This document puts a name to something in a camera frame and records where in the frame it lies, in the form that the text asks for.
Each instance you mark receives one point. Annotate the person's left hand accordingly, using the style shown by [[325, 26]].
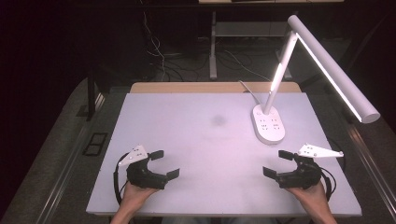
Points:
[[134, 197]]

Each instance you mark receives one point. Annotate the metal floor rail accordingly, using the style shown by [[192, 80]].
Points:
[[67, 174], [370, 161]]

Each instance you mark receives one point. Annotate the black stand leg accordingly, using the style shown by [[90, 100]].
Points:
[[90, 96]]

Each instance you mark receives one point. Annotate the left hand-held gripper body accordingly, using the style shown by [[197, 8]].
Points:
[[143, 175]]

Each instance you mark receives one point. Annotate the white desk lamp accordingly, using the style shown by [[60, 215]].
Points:
[[330, 71]]

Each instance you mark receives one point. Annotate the person's right hand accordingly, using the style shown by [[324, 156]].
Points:
[[313, 199]]

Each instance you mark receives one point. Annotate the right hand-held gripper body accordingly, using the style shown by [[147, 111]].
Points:
[[303, 177]]

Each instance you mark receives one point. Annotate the grey metal stand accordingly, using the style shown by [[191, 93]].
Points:
[[213, 56]]

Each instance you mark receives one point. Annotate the white table mat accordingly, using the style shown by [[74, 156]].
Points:
[[202, 155]]

